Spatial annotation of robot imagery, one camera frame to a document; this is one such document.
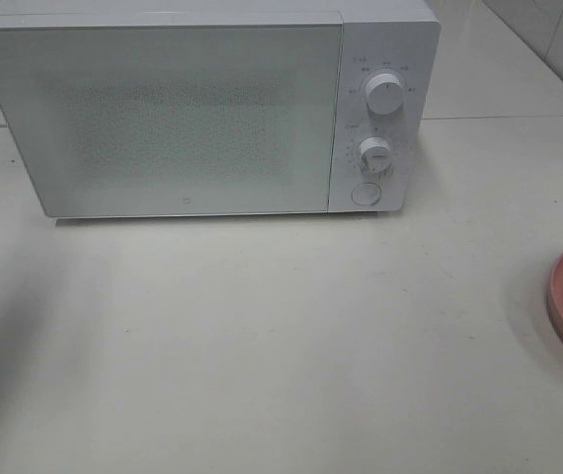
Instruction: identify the white microwave knob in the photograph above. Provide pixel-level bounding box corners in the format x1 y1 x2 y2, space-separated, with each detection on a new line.
364 70 404 116
359 137 393 174

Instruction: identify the white microwave door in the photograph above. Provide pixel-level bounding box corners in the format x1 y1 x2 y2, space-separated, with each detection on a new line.
0 26 342 218

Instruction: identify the round microwave door button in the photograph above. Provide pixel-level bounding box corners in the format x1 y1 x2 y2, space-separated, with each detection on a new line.
351 183 381 206

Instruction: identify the white microwave oven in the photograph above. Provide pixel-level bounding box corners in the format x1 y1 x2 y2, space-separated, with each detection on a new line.
0 1 441 218

